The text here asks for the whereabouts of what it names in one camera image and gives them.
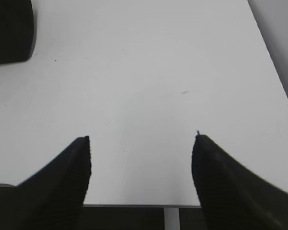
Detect white table leg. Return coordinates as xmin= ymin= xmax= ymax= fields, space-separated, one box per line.
xmin=164 ymin=207 xmax=180 ymax=230

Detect black bag with tan handles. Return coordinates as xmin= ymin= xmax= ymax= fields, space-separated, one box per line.
xmin=0 ymin=0 xmax=34 ymax=65

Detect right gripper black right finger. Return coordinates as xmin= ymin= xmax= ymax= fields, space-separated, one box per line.
xmin=191 ymin=133 xmax=288 ymax=230

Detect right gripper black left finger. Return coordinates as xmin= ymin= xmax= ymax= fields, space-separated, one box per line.
xmin=0 ymin=136 xmax=91 ymax=230

